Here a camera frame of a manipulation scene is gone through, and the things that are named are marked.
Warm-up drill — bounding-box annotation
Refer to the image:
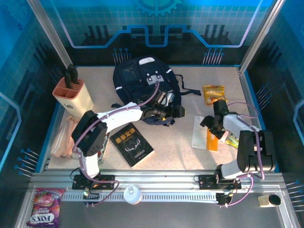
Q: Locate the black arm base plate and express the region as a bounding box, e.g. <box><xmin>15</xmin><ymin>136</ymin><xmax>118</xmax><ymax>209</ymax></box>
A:
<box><xmin>72</xmin><ymin>174</ymin><xmax>116</xmax><ymax>190</ymax></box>
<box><xmin>198</xmin><ymin>174</ymin><xmax>242</xmax><ymax>190</ymax></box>

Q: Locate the aluminium front rail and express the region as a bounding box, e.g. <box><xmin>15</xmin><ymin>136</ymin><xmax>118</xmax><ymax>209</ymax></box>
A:
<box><xmin>29</xmin><ymin>169</ymin><xmax>285</xmax><ymax>190</ymax></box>

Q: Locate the purple Fox's candy bag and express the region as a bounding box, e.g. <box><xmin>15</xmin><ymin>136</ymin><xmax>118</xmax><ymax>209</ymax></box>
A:
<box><xmin>26</xmin><ymin>187</ymin><xmax>66</xmax><ymax>228</ymax></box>

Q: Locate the yellow snack bag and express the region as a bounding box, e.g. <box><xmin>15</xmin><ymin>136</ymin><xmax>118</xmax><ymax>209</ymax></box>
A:
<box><xmin>202</xmin><ymin>85</ymin><xmax>226</xmax><ymax>106</ymax></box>

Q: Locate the orange white notebook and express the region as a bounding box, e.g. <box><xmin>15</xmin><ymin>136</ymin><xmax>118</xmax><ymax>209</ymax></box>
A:
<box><xmin>191</xmin><ymin>115</ymin><xmax>219</xmax><ymax>152</ymax></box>

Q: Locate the green candy pack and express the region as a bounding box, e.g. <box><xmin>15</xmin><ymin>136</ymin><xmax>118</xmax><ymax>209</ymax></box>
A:
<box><xmin>225</xmin><ymin>133</ymin><xmax>239</xmax><ymax>148</ymax></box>

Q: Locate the beige knife block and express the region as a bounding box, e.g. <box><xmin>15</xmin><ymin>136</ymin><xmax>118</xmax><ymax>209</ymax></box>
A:
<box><xmin>52</xmin><ymin>77</ymin><xmax>94</xmax><ymax>119</ymax></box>

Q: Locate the black book with antlers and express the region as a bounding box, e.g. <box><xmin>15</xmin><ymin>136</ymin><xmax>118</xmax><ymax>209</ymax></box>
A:
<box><xmin>110</xmin><ymin>122</ymin><xmax>154</xmax><ymax>168</ymax></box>

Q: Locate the black round cap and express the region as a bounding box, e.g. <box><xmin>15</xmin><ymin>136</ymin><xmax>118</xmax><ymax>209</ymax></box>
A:
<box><xmin>268</xmin><ymin>194</ymin><xmax>282</xmax><ymax>206</ymax></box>

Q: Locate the navy blue backpack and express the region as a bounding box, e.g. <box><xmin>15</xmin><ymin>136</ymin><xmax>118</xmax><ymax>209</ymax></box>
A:
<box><xmin>111</xmin><ymin>56</ymin><xmax>202</xmax><ymax>128</ymax></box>

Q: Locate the white slotted cable duct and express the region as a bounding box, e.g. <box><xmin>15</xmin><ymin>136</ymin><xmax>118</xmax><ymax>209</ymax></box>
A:
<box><xmin>60</xmin><ymin>191</ymin><xmax>219</xmax><ymax>203</ymax></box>

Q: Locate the aluminium frame post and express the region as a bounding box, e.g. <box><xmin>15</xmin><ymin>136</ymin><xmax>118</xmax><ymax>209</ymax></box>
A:
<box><xmin>239</xmin><ymin>0</ymin><xmax>287</xmax><ymax>73</ymax></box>
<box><xmin>25</xmin><ymin>0</ymin><xmax>75</xmax><ymax>68</ymax></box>

